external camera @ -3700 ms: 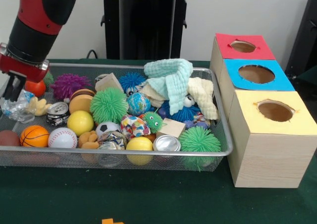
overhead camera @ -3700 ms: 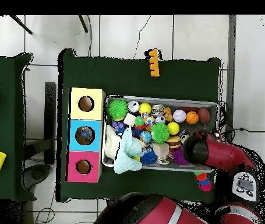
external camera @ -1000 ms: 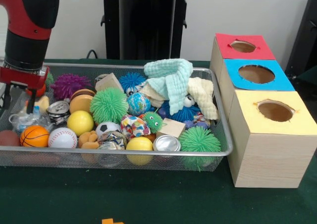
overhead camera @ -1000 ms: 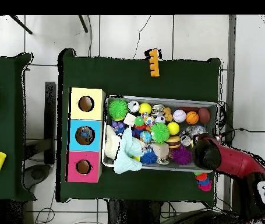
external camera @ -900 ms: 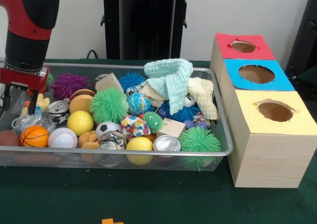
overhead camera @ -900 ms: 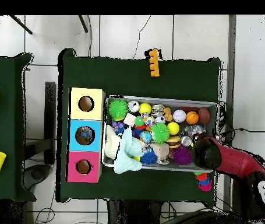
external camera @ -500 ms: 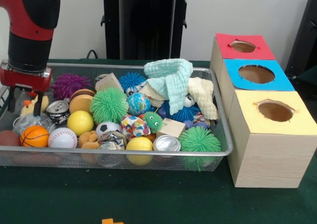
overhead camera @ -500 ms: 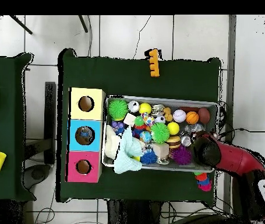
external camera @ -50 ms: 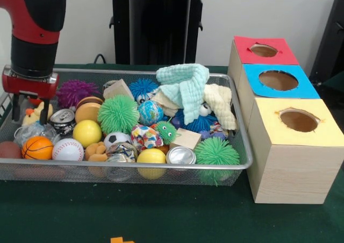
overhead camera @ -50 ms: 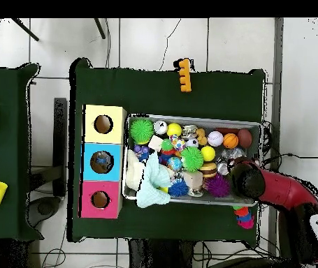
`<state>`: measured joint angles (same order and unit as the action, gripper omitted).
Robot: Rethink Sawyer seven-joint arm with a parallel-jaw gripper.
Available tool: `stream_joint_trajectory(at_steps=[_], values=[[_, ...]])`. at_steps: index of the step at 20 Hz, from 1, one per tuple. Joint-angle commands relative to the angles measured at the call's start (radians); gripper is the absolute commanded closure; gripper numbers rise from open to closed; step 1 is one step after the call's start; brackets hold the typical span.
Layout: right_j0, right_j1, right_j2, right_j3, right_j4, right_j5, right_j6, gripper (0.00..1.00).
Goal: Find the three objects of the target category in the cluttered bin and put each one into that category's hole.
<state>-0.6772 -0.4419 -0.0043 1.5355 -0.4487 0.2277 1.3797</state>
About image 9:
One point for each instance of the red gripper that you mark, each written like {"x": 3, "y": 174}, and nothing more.
{"x": 29, "y": 88}

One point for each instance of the clear plastic packet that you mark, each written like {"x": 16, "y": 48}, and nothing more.
{"x": 33, "y": 131}

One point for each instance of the black can with silver top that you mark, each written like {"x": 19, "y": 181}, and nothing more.
{"x": 63, "y": 121}

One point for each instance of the purple spiky toy with eyes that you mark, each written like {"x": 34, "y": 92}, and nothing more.
{"x": 77, "y": 92}

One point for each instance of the green spiky ball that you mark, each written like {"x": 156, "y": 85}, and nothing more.
{"x": 216, "y": 152}
{"x": 118, "y": 114}

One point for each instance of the mint green cloth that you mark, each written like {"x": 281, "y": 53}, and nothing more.
{"x": 185, "y": 87}

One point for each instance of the cream muslin cloth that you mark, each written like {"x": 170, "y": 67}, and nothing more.
{"x": 220, "y": 103}

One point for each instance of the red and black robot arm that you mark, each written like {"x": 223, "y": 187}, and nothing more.
{"x": 35, "y": 22}

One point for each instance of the clear mesh bin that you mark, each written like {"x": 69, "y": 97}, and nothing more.
{"x": 226, "y": 84}

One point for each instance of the wooden box with three holes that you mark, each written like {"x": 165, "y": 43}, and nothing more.
{"x": 290, "y": 168}

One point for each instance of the small orange basketball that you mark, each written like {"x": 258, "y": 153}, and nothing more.
{"x": 37, "y": 147}

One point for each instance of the white baseball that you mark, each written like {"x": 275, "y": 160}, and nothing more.
{"x": 67, "y": 149}

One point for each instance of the yellow smiley ball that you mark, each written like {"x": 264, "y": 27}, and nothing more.
{"x": 87, "y": 134}

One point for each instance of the dark green tablecloth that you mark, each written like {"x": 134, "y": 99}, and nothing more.
{"x": 161, "y": 216}

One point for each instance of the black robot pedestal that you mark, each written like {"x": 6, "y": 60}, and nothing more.
{"x": 161, "y": 28}

